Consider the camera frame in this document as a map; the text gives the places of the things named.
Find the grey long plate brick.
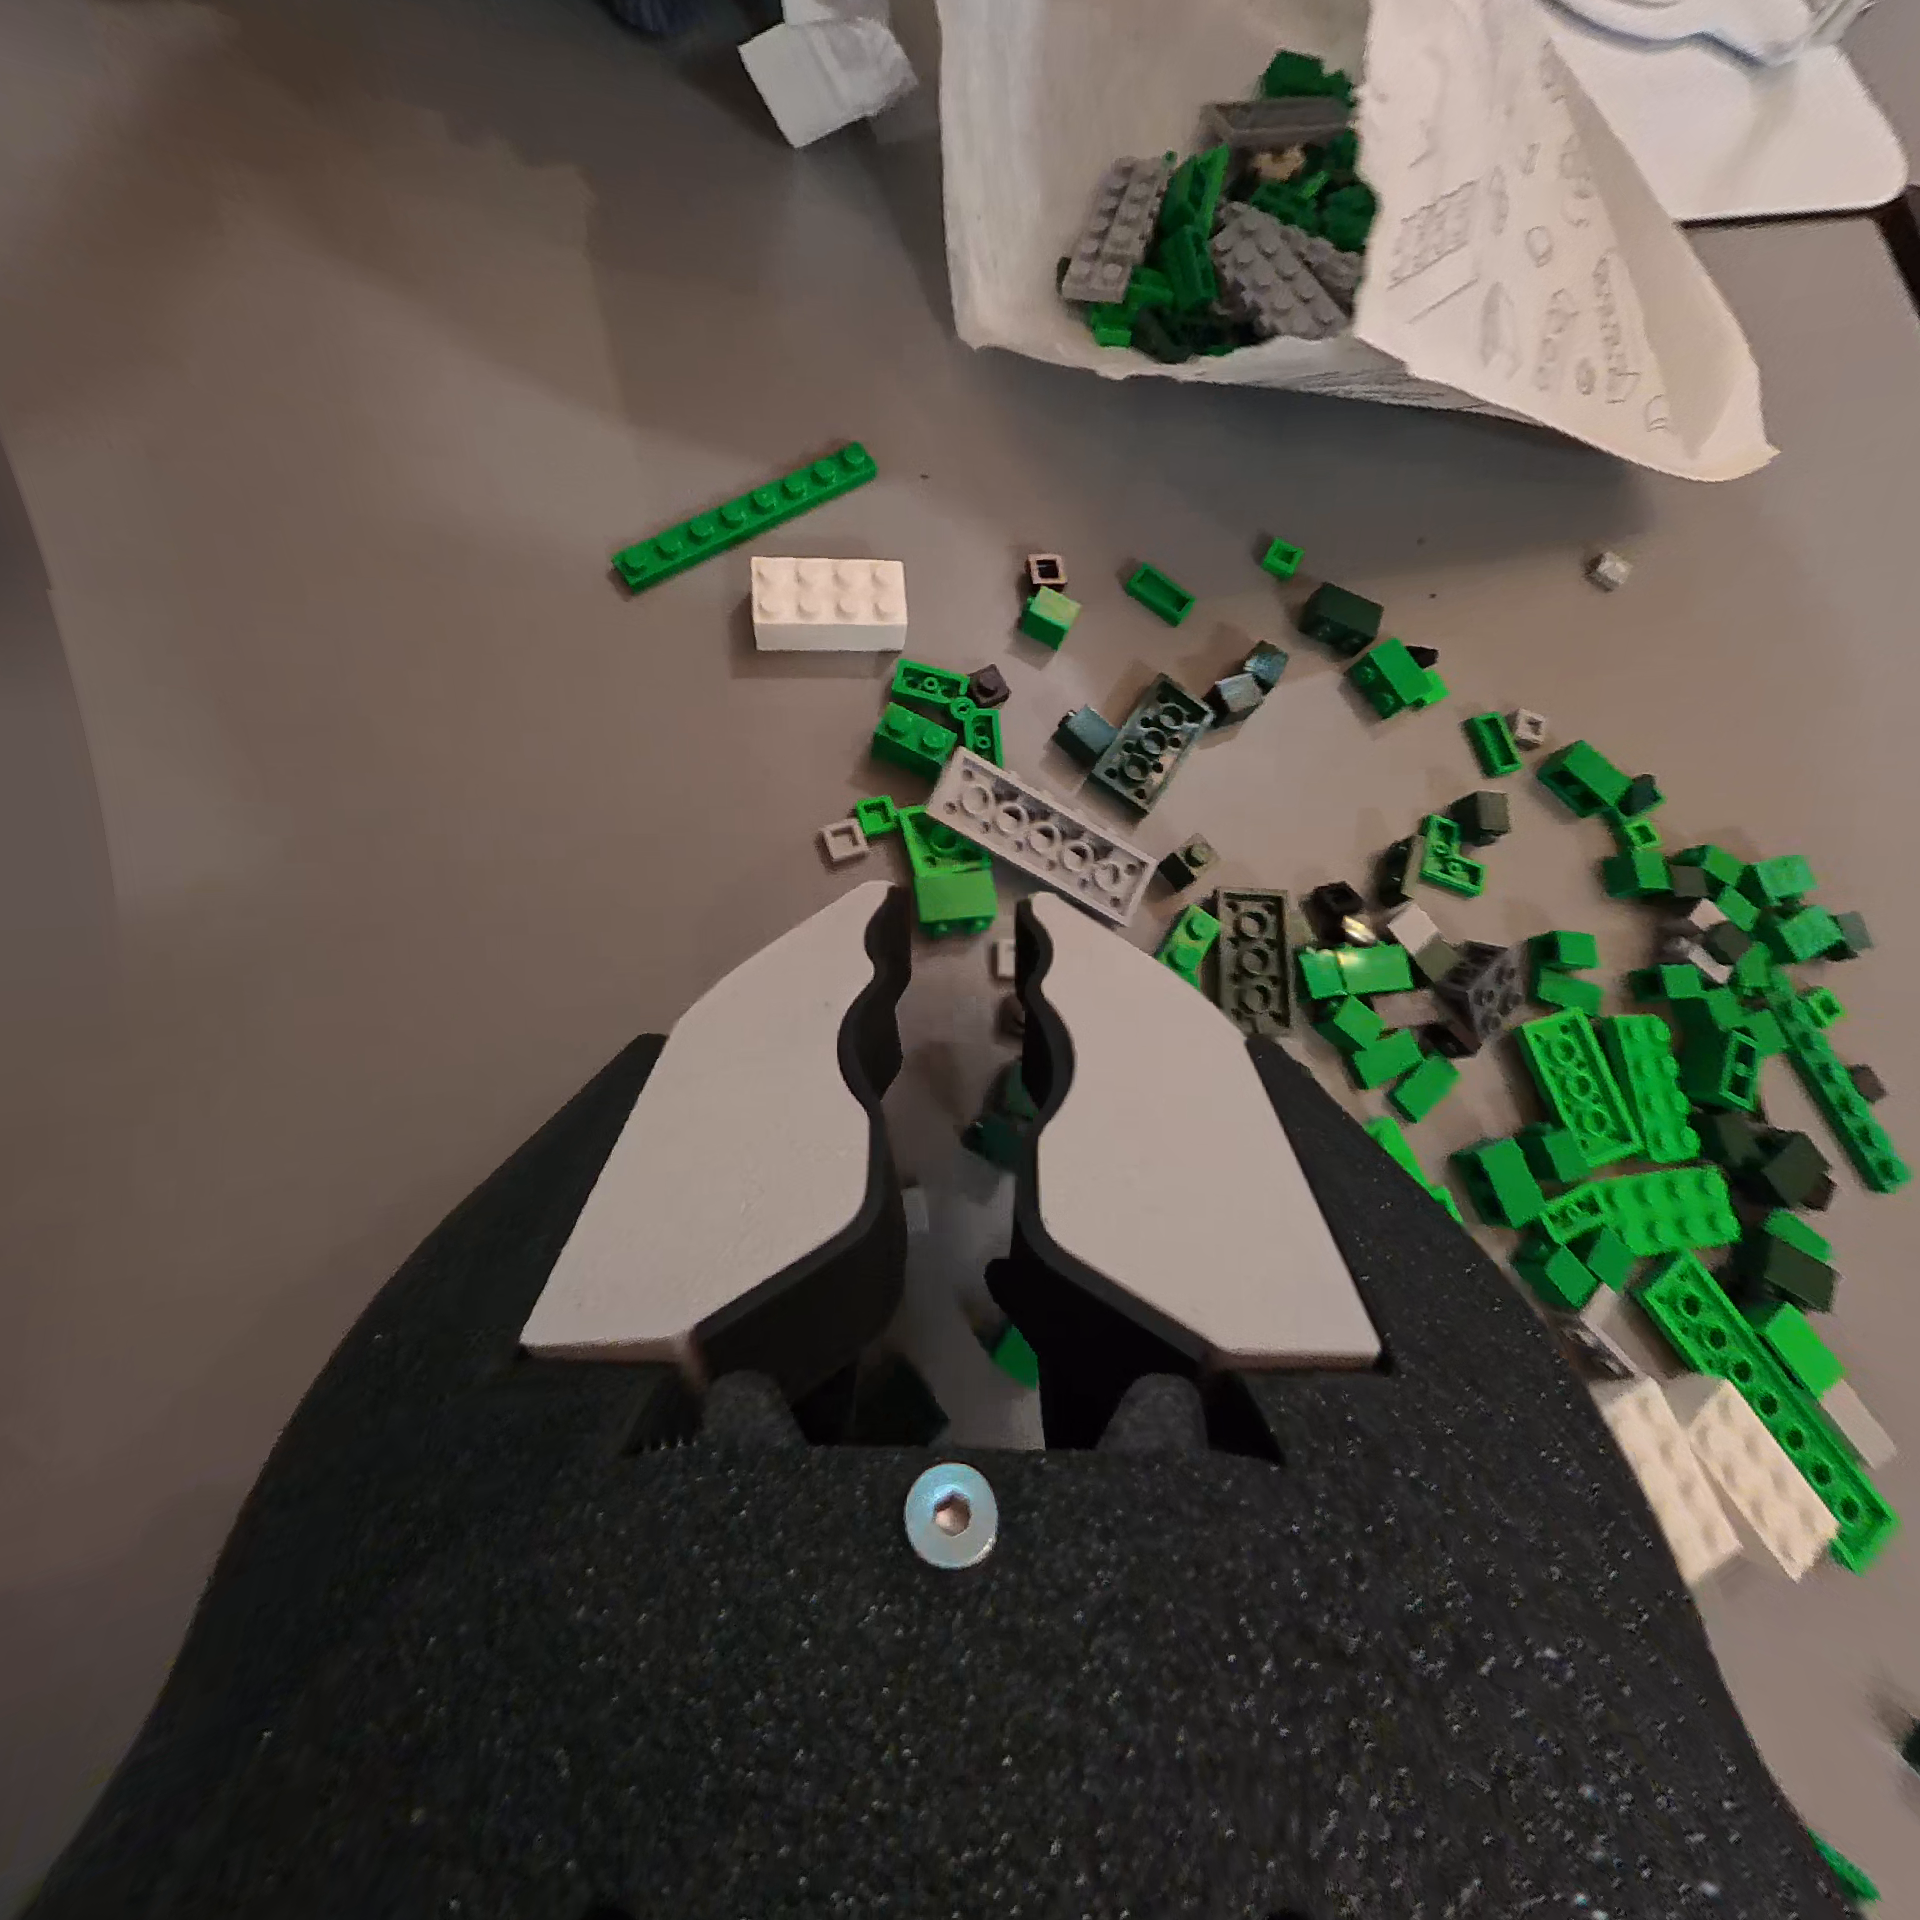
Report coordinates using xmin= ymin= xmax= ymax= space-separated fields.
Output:
xmin=927 ymin=750 xmax=1158 ymax=920

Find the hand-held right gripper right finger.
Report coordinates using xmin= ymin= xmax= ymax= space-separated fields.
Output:
xmin=983 ymin=895 xmax=1383 ymax=1448

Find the torn white paper scrap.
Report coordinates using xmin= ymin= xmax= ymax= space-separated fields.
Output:
xmin=739 ymin=16 xmax=922 ymax=148

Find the long green plate brick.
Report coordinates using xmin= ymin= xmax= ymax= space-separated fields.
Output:
xmin=611 ymin=442 xmax=880 ymax=594

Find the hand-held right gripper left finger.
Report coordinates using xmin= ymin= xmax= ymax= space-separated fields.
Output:
xmin=520 ymin=883 xmax=918 ymax=1448

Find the white toy brick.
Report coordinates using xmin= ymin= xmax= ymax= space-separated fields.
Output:
xmin=1593 ymin=1376 xmax=1742 ymax=1584
xmin=750 ymin=556 xmax=907 ymax=653
xmin=1688 ymin=1387 xmax=1846 ymax=1580

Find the pile of green toy bricks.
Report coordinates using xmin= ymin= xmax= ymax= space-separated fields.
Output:
xmin=817 ymin=532 xmax=1920 ymax=1578

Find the white printed paper bag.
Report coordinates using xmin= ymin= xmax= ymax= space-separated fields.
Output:
xmin=932 ymin=0 xmax=1783 ymax=485

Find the grey desk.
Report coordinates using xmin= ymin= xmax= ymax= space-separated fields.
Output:
xmin=0 ymin=0 xmax=1920 ymax=1920

